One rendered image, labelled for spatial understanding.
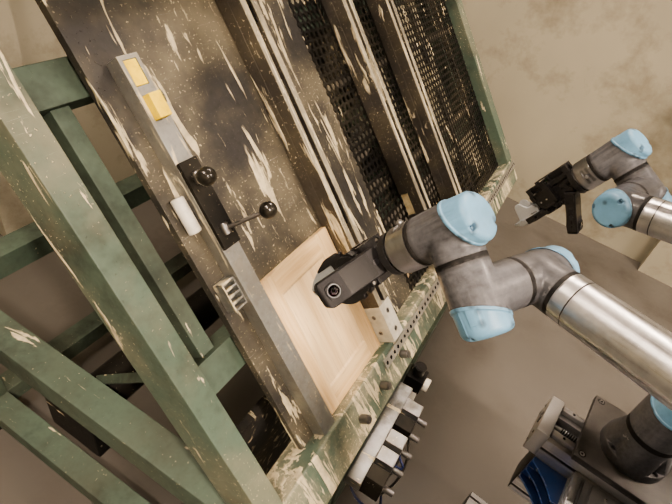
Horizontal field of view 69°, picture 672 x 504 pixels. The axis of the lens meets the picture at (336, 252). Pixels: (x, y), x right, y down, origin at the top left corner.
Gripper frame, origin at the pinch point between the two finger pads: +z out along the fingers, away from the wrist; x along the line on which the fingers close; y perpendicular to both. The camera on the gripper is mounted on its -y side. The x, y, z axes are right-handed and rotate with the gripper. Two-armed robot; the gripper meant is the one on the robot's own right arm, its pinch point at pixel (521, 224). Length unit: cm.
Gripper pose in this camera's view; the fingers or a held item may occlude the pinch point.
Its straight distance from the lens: 141.8
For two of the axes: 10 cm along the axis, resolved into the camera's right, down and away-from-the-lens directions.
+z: -5.1, 4.4, 7.4
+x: -6.1, 4.2, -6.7
